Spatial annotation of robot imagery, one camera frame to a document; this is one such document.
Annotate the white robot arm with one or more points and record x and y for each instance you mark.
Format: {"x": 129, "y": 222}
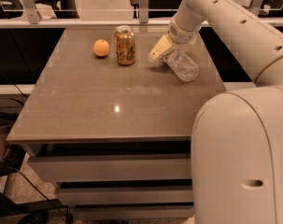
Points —
{"x": 237, "y": 136}

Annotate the clear plastic water bottle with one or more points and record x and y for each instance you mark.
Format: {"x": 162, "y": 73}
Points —
{"x": 183, "y": 66}

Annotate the black office chair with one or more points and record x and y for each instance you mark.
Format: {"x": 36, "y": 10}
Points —
{"x": 163, "y": 8}

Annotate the grey drawer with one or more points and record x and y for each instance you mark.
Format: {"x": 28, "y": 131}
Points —
{"x": 133, "y": 212}
{"x": 122, "y": 195}
{"x": 112, "y": 168}

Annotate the middle grey drawer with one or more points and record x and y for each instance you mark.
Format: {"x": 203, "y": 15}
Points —
{"x": 122, "y": 195}

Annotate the glass partition rail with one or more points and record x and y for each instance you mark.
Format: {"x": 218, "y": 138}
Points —
{"x": 28, "y": 13}

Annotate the bottom grey drawer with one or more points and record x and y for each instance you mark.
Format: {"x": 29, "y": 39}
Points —
{"x": 133, "y": 212}

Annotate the grey drawer cabinet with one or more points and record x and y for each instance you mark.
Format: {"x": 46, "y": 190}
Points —
{"x": 85, "y": 106}

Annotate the gold soda can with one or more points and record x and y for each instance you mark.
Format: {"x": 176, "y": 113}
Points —
{"x": 124, "y": 42}

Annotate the orange fruit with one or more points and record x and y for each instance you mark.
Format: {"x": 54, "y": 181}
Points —
{"x": 101, "y": 48}

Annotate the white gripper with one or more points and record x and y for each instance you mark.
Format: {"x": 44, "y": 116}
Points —
{"x": 182, "y": 35}

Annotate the top grey drawer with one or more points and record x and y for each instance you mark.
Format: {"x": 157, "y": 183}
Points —
{"x": 112, "y": 168}

